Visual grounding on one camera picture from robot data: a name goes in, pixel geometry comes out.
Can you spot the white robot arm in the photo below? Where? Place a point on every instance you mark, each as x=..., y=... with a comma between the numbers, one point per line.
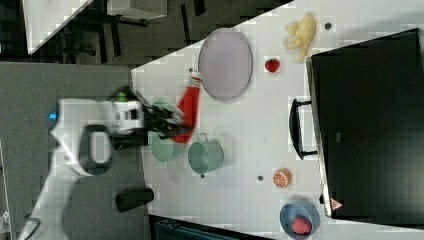
x=87, y=132

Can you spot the blue metal frame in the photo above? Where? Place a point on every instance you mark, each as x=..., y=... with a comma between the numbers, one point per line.
x=171, y=230

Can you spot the white side table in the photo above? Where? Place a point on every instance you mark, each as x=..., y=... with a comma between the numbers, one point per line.
x=44, y=18

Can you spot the red toy strawberry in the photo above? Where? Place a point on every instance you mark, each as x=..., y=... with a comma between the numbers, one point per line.
x=272, y=65

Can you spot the toy peeled banana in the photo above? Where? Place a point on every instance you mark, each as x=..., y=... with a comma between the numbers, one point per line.
x=300, y=35

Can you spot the red ketchup bottle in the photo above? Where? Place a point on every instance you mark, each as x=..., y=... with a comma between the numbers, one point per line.
x=189, y=106

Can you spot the toy orange half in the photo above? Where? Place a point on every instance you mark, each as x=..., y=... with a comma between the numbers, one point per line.
x=282, y=178

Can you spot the black silver toaster oven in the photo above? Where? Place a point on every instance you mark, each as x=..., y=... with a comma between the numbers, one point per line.
x=367, y=102

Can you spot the black cylinder on floor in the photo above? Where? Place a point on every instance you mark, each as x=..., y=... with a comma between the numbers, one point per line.
x=129, y=200

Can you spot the green measuring cup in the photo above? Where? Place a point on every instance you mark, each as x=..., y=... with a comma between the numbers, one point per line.
x=205, y=154

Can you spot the round lilac plate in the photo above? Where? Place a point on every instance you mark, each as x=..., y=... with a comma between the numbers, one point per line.
x=225, y=63

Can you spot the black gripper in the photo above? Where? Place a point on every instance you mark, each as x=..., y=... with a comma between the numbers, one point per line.
x=166, y=122

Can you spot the blue bowl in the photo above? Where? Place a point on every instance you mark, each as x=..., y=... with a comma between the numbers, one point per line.
x=299, y=208

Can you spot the red toy in bowl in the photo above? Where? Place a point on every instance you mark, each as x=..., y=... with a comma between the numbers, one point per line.
x=301, y=226

